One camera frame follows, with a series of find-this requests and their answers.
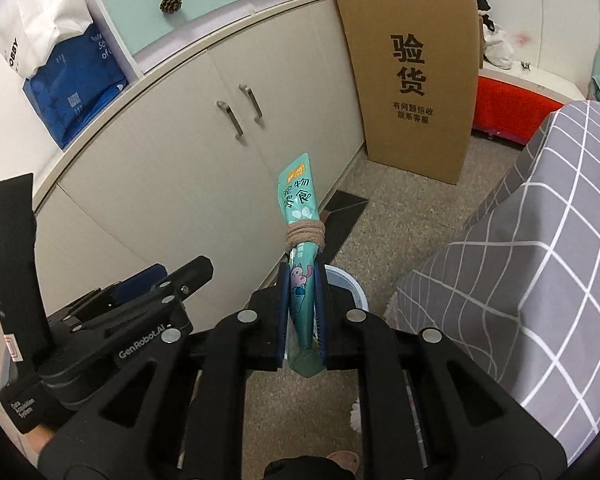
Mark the white paper shopping bag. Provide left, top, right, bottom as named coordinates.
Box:
left=0, top=0, right=93, bottom=79

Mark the teal snack pouch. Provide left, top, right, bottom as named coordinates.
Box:
left=277, top=153, right=325, bottom=378

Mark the white plastic bag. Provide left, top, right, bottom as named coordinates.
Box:
left=483, top=25, right=515, bottom=70

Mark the blue paper bag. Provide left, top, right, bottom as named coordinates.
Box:
left=22, top=24, right=128, bottom=150

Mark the beige low cabinet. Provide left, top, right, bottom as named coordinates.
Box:
left=34, top=0, right=364, bottom=331

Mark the tall brown cardboard box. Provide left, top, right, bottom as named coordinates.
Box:
left=336, top=0, right=482, bottom=184

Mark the right hand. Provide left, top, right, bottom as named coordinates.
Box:
left=24, top=424, right=55, bottom=455

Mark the grey checked tablecloth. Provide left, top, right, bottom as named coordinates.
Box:
left=386, top=101, right=600, bottom=460

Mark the blue plastic trash bin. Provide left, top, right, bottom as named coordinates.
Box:
left=325, top=264, right=370, bottom=312

